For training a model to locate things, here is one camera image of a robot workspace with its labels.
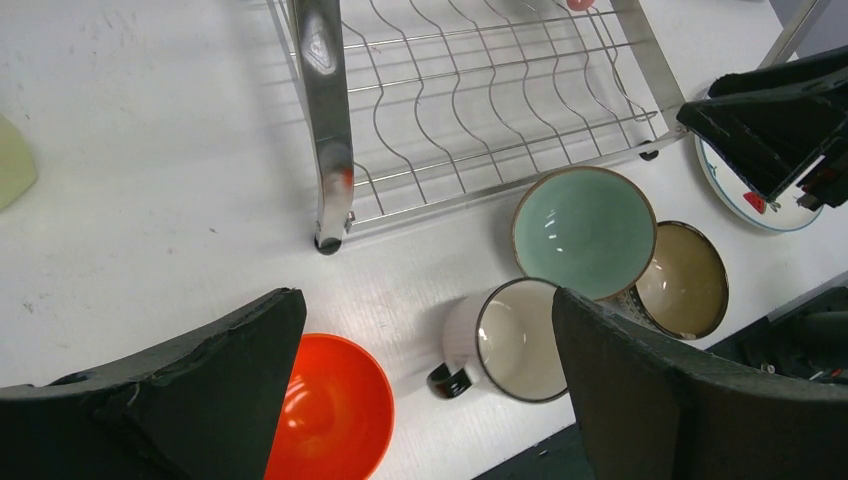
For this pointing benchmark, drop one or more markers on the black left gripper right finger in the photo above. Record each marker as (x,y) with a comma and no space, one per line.
(651,407)

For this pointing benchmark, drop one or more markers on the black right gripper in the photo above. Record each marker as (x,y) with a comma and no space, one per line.
(774,142)

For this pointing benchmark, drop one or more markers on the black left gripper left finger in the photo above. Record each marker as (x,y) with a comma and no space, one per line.
(202,405)

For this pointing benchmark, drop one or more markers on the mint green bowl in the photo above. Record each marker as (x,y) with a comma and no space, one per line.
(588,229)

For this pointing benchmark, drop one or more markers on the pink mug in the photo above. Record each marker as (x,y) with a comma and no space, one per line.
(579,5)

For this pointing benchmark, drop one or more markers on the stainless steel dish rack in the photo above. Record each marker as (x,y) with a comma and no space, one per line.
(414,107)

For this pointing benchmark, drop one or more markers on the beige bowl dark rim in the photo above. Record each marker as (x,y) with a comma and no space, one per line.
(684,292)

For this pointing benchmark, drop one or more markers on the orange plastic bowl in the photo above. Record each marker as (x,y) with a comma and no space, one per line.
(337,417)

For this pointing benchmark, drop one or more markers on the white ribbed mug black rim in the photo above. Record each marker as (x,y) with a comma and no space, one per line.
(503,338)

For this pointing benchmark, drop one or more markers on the light green mug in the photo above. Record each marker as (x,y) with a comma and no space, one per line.
(18,170)

